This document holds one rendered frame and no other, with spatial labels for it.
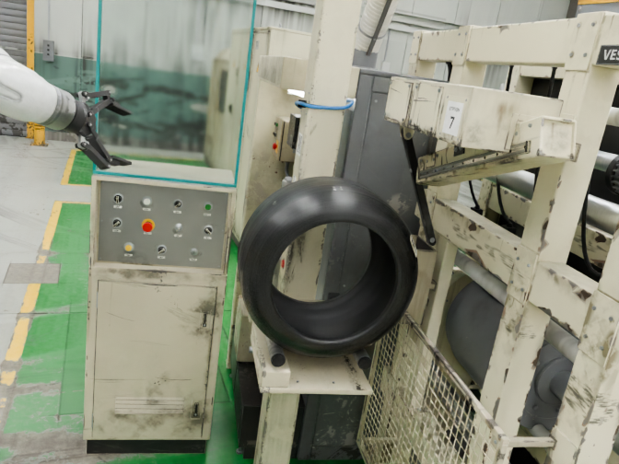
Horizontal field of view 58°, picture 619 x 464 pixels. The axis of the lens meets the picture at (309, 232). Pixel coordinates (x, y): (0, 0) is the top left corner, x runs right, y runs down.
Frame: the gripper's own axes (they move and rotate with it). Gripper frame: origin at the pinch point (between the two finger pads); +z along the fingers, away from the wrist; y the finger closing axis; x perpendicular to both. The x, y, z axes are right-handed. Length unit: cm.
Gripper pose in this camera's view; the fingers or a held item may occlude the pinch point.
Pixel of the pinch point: (124, 137)
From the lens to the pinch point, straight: 153.8
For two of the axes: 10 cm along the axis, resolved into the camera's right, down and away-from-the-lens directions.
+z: 3.8, 1.3, 9.2
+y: -0.5, -9.9, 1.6
